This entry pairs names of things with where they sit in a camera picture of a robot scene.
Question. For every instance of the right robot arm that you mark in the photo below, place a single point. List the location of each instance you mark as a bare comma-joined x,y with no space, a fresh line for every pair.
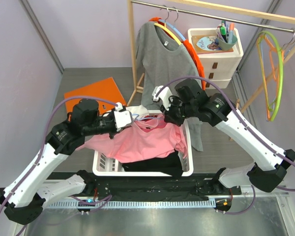
270,162

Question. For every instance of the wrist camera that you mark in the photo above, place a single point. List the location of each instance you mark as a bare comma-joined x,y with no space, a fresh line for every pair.
123,117
162,93

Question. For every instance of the white garment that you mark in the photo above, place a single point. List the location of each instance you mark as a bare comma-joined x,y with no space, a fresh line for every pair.
138,112

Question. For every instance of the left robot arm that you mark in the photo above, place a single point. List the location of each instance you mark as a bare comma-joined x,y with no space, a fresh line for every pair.
25,198

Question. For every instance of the red printed garment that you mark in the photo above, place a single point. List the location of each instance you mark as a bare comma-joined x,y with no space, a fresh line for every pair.
156,116

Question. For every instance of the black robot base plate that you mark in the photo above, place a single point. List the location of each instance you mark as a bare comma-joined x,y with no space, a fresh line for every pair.
197,187

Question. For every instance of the grey sweatshirt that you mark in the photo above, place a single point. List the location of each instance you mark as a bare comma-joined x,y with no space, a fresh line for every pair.
162,60

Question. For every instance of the black garment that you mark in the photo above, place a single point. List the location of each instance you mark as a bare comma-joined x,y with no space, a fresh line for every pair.
170,165

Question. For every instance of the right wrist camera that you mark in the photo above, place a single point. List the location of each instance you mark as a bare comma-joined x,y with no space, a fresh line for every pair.
162,93

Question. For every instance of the light blue wire hanger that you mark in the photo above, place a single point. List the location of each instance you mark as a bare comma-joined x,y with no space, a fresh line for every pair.
151,122

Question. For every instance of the orange plastic hanger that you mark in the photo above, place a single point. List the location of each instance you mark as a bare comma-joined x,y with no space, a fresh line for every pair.
271,85

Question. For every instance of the yellow hanger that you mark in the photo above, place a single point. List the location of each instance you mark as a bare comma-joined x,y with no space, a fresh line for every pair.
168,32

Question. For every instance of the orange binder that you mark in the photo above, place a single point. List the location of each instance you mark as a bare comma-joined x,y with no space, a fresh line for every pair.
105,89

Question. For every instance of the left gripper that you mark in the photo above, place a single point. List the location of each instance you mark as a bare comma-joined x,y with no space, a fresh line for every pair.
112,134

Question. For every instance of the white drawer unit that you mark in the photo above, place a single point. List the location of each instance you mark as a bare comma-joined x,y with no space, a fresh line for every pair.
219,67

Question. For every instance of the white laundry basket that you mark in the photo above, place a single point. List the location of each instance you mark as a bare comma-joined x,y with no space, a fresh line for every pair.
104,166

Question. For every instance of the green pen cup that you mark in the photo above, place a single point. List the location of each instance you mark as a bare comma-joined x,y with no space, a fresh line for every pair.
225,44

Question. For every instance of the picture card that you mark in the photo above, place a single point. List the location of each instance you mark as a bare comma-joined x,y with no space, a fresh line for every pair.
206,44

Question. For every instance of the pink t shirt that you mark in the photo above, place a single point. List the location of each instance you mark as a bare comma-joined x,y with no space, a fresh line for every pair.
143,140

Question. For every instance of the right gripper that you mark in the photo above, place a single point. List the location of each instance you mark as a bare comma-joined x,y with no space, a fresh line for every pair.
168,115

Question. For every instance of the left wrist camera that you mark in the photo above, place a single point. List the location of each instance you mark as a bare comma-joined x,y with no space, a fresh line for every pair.
123,117

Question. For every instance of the slotted cable duct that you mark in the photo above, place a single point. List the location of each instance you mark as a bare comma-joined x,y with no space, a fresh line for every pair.
71,203

